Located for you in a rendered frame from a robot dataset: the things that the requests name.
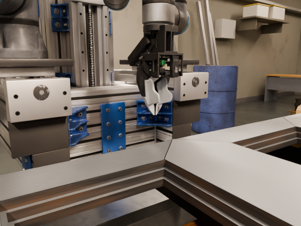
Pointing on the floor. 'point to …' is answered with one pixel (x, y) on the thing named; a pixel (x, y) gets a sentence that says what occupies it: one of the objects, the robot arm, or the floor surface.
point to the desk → (281, 85)
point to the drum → (217, 98)
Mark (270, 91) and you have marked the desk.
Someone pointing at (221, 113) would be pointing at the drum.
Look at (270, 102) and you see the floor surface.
